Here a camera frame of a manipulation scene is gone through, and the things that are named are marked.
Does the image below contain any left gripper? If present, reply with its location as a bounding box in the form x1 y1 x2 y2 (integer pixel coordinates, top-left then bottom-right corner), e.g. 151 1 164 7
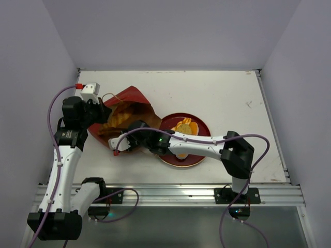
80 96 112 128

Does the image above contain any white-rimmed round bread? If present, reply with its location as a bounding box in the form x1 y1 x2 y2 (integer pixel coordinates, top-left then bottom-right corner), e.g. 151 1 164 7
176 153 188 160

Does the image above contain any herb bread slice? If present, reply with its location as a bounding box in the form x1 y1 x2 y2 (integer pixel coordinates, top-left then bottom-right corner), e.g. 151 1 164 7
176 123 193 135

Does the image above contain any red brown paper bag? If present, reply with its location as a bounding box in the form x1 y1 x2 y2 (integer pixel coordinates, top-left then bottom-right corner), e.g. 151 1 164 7
88 86 161 148

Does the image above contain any braided orange bread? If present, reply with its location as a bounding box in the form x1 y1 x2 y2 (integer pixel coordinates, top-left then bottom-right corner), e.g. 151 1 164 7
171 117 199 136

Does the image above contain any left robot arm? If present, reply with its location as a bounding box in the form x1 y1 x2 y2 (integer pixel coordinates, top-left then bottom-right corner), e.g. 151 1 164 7
27 96 112 241

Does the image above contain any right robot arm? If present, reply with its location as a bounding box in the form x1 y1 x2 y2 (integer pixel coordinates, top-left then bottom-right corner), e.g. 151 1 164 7
116 121 254 203

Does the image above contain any orange bread in bag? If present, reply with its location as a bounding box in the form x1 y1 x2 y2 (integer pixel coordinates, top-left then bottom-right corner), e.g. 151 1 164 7
98 101 135 135

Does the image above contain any red round plate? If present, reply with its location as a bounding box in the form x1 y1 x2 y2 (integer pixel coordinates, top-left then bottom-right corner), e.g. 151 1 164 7
160 113 210 168

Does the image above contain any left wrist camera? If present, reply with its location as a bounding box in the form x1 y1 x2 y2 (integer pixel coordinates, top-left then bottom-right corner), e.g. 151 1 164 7
75 82 100 104

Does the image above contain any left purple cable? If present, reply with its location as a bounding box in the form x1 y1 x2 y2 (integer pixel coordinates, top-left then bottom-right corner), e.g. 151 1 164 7
23 84 139 248

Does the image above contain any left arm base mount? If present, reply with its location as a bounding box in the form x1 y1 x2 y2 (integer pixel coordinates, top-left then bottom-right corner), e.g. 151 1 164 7
77 188 124 204

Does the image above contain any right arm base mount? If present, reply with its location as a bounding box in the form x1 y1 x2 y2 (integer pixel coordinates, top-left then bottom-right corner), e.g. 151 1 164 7
214 184 261 204

